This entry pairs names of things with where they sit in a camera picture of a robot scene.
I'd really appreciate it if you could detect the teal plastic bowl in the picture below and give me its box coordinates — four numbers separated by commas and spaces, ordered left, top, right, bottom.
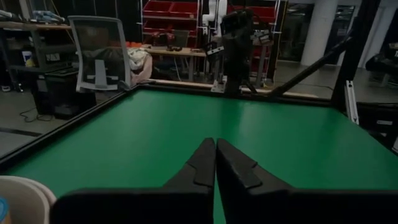
0, 196, 9, 223

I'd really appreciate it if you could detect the black computer tower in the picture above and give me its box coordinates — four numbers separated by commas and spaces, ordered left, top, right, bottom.
30, 68, 98, 121

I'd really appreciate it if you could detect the pale crumpled cloth bag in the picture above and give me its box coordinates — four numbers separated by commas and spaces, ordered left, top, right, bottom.
126, 47, 154, 86

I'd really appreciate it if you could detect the silver aluminium bracket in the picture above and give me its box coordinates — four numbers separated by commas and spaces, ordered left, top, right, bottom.
344, 80, 360, 126

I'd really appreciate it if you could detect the black table edge rail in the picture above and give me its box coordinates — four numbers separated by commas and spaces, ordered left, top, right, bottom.
0, 81, 335, 170

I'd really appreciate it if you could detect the white bowl with plain rim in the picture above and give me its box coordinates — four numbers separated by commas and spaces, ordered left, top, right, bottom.
0, 175, 52, 224

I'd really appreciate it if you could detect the dark workbench with shelf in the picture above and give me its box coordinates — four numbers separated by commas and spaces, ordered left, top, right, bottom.
0, 21, 77, 75

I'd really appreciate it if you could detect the black chair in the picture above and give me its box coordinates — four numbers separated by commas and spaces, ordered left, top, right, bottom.
364, 42, 398, 90

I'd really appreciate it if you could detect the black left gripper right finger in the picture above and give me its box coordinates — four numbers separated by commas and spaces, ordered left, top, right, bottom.
215, 138, 398, 224

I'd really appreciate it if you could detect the white round pillar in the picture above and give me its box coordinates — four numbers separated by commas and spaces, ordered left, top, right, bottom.
299, 0, 340, 67
357, 0, 398, 70

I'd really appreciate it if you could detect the black diagonal frame strut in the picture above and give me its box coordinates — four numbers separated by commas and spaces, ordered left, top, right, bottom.
268, 35, 354, 98

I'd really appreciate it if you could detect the wooden work table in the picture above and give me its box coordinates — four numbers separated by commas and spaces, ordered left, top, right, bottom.
144, 44, 275, 89

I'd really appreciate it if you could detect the white bowl with notched rim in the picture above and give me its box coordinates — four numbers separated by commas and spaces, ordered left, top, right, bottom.
29, 177, 58, 208

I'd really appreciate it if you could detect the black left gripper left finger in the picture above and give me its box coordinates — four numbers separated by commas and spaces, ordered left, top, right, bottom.
50, 138, 216, 224

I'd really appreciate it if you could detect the rack with red bins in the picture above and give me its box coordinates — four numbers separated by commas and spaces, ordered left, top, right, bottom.
141, 0, 281, 49

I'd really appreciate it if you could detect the black vertical frame post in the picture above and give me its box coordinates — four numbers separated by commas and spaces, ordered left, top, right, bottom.
330, 0, 382, 110

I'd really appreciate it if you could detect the grey mesh office chair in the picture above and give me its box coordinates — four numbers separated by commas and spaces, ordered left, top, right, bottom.
67, 15, 132, 94

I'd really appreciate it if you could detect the black floor cable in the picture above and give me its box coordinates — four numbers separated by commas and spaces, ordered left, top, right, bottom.
19, 106, 54, 123

